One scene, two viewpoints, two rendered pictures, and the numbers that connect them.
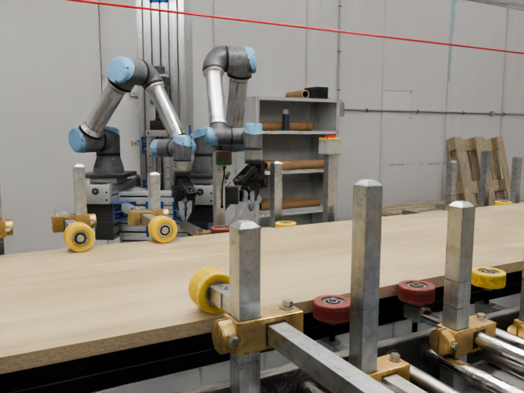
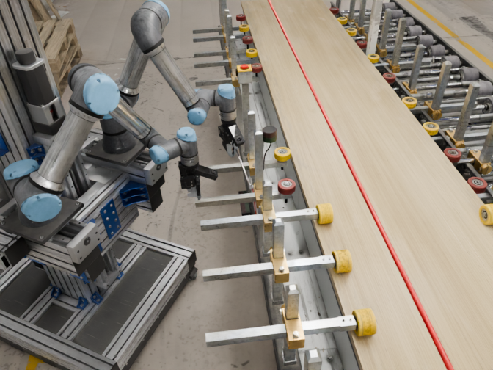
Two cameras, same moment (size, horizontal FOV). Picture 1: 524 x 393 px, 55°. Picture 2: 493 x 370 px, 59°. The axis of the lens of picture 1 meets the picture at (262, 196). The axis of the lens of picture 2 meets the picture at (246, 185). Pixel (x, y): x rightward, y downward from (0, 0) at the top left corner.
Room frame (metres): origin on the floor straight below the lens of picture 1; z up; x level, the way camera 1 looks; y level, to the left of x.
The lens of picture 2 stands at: (1.33, 1.61, 2.16)
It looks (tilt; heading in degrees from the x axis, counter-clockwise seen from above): 39 degrees down; 293
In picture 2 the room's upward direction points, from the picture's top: 3 degrees counter-clockwise
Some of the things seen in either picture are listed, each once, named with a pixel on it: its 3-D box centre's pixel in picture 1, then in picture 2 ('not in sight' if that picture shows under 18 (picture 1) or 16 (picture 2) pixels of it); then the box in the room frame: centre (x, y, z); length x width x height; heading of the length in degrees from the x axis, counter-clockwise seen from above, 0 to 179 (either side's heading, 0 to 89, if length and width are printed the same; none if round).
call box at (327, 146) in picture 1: (330, 146); (244, 74); (2.13, -0.29, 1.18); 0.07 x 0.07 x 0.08; 28
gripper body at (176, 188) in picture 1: (182, 185); (190, 173); (2.14, 0.34, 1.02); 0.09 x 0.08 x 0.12; 28
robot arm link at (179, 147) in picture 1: (181, 147); (186, 142); (2.13, 0.34, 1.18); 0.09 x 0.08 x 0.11; 59
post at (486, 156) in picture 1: (483, 196); (230, 48); (2.60, -1.16, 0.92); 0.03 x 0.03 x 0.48; 28
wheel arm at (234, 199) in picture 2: (201, 234); (243, 198); (1.94, 0.24, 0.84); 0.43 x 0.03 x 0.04; 28
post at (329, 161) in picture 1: (329, 207); (246, 119); (2.14, -0.29, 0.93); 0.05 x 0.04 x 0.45; 118
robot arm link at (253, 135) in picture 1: (253, 136); (226, 98); (2.09, 0.04, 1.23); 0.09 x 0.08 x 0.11; 14
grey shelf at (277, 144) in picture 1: (286, 181); not in sight; (4.82, -0.24, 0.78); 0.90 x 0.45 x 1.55; 118
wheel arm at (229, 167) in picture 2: not in sight; (243, 167); (2.04, 0.00, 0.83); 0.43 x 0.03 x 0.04; 28
